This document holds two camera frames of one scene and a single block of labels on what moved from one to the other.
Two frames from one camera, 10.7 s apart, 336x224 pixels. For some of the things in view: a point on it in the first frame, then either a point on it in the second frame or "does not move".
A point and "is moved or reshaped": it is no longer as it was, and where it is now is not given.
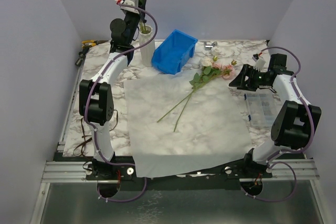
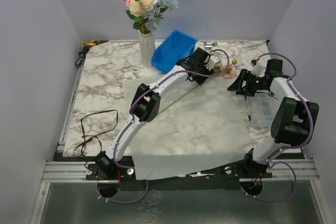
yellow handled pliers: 88,43 does not move
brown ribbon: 117,119 is moved or reshaped
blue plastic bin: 170,54 does not move
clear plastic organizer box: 262,106 does not move
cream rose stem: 206,63 is moved or reshaped
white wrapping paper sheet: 175,129 does not move
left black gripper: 139,17 -> 199,80
